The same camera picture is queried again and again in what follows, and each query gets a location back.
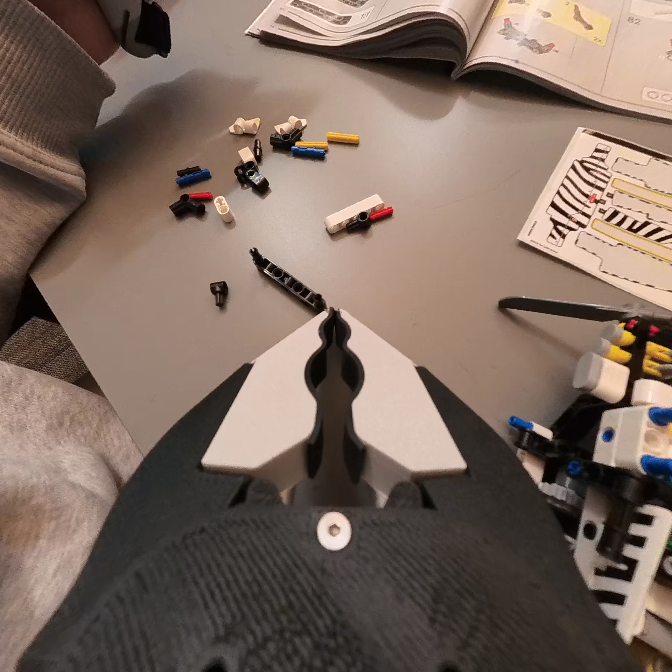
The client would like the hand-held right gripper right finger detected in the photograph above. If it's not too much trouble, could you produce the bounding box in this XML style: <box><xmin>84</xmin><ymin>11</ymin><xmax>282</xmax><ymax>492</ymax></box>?
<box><xmin>334</xmin><ymin>309</ymin><xmax>469</xmax><ymax>509</ymax></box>

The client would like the long black lego beam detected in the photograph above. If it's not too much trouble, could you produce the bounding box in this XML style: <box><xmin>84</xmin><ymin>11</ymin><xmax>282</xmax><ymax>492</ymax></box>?
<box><xmin>249</xmin><ymin>247</ymin><xmax>327</xmax><ymax>312</ymax></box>

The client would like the lego instruction booklet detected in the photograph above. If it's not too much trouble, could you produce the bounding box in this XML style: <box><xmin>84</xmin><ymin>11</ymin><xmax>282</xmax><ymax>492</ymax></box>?
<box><xmin>245</xmin><ymin>0</ymin><xmax>672</xmax><ymax>123</ymax></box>

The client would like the grey woven seat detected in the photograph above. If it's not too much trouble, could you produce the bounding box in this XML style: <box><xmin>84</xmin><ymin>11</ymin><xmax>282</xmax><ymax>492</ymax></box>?
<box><xmin>0</xmin><ymin>315</ymin><xmax>91</xmax><ymax>386</ymax></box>

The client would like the black connector with red axle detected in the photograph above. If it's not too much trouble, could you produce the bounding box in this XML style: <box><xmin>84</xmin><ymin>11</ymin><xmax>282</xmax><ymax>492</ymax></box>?
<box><xmin>168</xmin><ymin>191</ymin><xmax>215</xmax><ymax>219</ymax></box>
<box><xmin>344</xmin><ymin>206</ymin><xmax>395</xmax><ymax>232</ymax></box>

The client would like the lego vehicle model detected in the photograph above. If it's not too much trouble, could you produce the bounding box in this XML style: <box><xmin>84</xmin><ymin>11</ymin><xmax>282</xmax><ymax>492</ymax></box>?
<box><xmin>498</xmin><ymin>295</ymin><xmax>672</xmax><ymax>648</ymax></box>

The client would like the person's left hand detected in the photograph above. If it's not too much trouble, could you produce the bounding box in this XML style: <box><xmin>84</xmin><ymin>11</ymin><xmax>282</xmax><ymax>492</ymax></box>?
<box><xmin>68</xmin><ymin>0</ymin><xmax>127</xmax><ymax>66</ymax></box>

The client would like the person's left forearm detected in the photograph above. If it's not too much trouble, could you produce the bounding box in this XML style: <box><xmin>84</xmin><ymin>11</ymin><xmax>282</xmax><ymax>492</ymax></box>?
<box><xmin>0</xmin><ymin>0</ymin><xmax>117</xmax><ymax>342</ymax></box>

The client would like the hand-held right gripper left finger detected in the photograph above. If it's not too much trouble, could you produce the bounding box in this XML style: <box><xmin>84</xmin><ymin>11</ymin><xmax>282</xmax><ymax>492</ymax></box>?
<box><xmin>201</xmin><ymin>309</ymin><xmax>337</xmax><ymax>506</ymax></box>

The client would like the zebra striped sticker sheet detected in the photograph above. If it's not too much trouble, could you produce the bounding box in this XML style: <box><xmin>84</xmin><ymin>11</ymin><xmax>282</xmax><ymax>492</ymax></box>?
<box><xmin>517</xmin><ymin>126</ymin><xmax>672</xmax><ymax>312</ymax></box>

